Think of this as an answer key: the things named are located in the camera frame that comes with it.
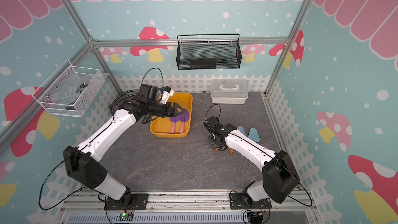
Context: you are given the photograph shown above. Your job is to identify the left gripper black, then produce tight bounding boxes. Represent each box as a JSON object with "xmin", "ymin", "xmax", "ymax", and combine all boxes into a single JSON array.
[{"xmin": 148, "ymin": 101, "xmax": 186, "ymax": 117}]

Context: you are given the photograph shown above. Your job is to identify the purple shovel pink handle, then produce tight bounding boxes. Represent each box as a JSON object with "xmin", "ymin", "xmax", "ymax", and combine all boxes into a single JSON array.
[
  {"xmin": 179, "ymin": 109, "xmax": 190, "ymax": 133},
  {"xmin": 170, "ymin": 117, "xmax": 179, "ymax": 134}
]

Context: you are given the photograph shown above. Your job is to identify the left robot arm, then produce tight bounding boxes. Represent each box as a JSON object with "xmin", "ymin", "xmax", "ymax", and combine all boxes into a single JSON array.
[{"xmin": 63, "ymin": 84, "xmax": 183, "ymax": 206}]

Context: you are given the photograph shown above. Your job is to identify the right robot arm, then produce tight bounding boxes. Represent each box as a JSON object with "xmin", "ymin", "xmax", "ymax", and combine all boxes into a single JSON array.
[{"xmin": 204, "ymin": 116, "xmax": 300, "ymax": 203}]

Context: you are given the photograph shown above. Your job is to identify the yellow plastic storage box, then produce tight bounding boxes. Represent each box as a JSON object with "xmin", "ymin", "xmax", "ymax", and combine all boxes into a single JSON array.
[{"xmin": 149, "ymin": 92, "xmax": 193, "ymax": 138}]

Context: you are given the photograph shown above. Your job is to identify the blue shovel left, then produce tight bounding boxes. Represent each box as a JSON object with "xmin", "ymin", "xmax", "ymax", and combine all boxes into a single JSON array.
[{"xmin": 237, "ymin": 126, "xmax": 247, "ymax": 137}]

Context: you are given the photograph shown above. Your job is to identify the black connector box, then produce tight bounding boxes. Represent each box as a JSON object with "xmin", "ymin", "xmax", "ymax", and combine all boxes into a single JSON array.
[{"xmin": 247, "ymin": 213, "xmax": 263, "ymax": 224}]

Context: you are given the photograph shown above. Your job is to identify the white lidded plastic case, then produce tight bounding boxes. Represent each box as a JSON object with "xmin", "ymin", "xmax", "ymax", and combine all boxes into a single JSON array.
[{"xmin": 210, "ymin": 78, "xmax": 248, "ymax": 104}]

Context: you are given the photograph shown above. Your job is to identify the green lit circuit board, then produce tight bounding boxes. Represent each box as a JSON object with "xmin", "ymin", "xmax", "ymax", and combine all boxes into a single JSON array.
[{"xmin": 118, "ymin": 213, "xmax": 134, "ymax": 222}]

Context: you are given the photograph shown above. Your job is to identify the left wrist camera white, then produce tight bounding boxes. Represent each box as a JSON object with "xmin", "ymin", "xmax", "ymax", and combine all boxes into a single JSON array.
[{"xmin": 159, "ymin": 86, "xmax": 175, "ymax": 104}]

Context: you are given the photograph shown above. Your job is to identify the coiled black hose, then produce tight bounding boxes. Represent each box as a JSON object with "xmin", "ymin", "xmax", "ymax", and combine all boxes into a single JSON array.
[{"xmin": 108, "ymin": 90, "xmax": 141, "ymax": 116}]

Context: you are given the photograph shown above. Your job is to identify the black wire mesh basket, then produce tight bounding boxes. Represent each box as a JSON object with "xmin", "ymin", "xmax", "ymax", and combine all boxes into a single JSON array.
[{"xmin": 176, "ymin": 34, "xmax": 242, "ymax": 70}]

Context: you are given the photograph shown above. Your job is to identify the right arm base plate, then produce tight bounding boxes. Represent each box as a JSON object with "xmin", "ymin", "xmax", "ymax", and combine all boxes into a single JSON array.
[{"xmin": 229, "ymin": 190, "xmax": 272, "ymax": 211}]

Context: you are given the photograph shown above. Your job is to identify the aluminium front rail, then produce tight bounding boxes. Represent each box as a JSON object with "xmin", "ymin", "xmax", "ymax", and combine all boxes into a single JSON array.
[{"xmin": 61, "ymin": 189, "xmax": 317, "ymax": 215}]

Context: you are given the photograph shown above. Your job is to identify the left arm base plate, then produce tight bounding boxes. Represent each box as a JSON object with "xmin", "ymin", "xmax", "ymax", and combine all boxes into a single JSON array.
[{"xmin": 104, "ymin": 194, "xmax": 149, "ymax": 211}]

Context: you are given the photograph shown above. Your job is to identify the white wire mesh basket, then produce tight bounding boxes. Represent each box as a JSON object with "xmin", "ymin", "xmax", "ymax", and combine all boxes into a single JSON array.
[{"xmin": 32, "ymin": 60, "xmax": 106, "ymax": 117}]

